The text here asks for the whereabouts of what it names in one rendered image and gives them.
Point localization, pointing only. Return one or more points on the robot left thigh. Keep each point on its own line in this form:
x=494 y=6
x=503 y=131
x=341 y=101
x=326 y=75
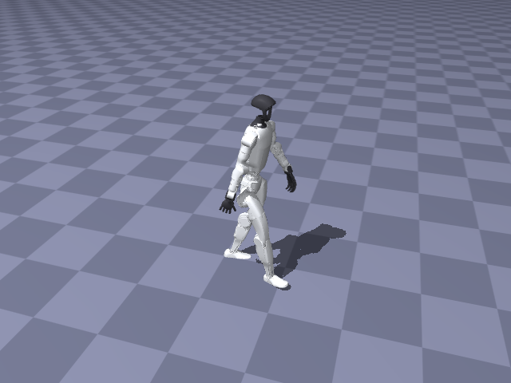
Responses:
x=243 y=219

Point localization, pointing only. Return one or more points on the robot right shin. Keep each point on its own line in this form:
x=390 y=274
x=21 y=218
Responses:
x=265 y=254

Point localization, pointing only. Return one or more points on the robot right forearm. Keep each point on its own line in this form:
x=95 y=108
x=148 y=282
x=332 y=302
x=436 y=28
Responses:
x=235 y=182

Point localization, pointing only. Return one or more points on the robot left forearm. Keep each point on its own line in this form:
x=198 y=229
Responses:
x=283 y=162

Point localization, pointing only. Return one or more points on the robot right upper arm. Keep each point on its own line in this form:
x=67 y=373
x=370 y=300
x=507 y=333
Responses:
x=249 y=140

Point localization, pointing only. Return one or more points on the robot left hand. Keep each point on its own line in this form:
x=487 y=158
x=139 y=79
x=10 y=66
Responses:
x=291 y=180

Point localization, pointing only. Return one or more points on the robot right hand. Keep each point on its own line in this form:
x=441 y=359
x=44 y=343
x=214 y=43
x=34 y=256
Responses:
x=228 y=204

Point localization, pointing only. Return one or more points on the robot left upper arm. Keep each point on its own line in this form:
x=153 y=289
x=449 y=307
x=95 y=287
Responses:
x=275 y=146

